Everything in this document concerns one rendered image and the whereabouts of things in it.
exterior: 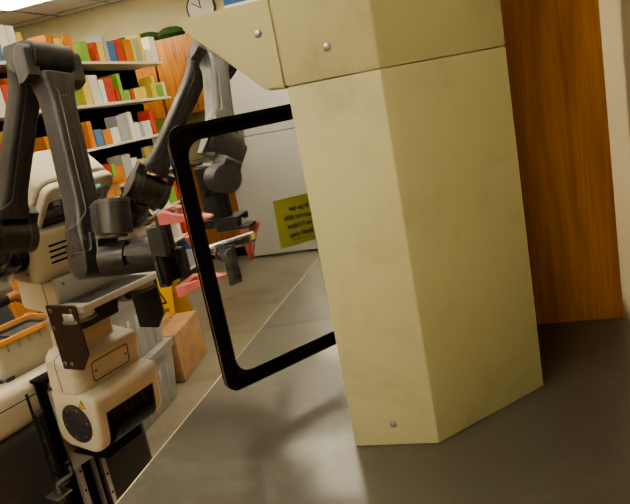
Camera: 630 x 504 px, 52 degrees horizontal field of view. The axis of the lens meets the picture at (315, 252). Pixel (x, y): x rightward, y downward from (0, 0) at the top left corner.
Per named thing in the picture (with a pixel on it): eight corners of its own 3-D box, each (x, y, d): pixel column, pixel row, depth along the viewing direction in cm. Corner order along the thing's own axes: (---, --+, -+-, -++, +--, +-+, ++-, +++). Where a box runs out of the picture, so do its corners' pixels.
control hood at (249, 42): (341, 80, 105) (330, 16, 103) (286, 87, 75) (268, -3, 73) (275, 93, 108) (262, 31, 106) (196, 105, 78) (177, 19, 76)
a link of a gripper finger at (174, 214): (199, 206, 98) (144, 214, 100) (210, 252, 99) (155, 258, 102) (216, 197, 104) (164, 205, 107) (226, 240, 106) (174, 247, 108)
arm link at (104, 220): (114, 269, 117) (69, 274, 111) (107, 206, 117) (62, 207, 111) (153, 264, 109) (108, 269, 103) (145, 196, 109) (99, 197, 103)
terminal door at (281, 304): (377, 324, 114) (337, 94, 105) (228, 395, 97) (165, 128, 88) (374, 323, 115) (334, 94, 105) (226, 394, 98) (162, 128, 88)
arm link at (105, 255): (112, 276, 111) (92, 278, 106) (108, 236, 111) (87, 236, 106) (148, 271, 109) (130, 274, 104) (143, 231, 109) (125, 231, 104)
